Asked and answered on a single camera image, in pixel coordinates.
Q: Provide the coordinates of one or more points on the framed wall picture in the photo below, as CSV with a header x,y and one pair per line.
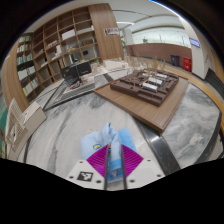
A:
x,y
111,31

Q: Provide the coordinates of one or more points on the black display boxes on grey base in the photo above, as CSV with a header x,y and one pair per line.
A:
x,y
76,71

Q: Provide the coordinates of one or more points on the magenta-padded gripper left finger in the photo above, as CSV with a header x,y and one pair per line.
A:
x,y
96,161

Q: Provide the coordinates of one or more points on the wall-mounted screen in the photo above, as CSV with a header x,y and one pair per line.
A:
x,y
194,42

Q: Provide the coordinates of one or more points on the wooden cubby shelf unit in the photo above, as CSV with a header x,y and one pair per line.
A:
x,y
71,40

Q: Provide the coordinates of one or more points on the brown building model on wooden board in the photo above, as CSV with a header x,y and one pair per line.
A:
x,y
146,101

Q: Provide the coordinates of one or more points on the light blue towel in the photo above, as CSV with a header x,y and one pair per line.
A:
x,y
111,136

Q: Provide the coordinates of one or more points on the small white building model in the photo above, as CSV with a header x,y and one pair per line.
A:
x,y
115,64

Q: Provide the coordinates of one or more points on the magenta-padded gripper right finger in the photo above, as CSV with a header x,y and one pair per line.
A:
x,y
133,161

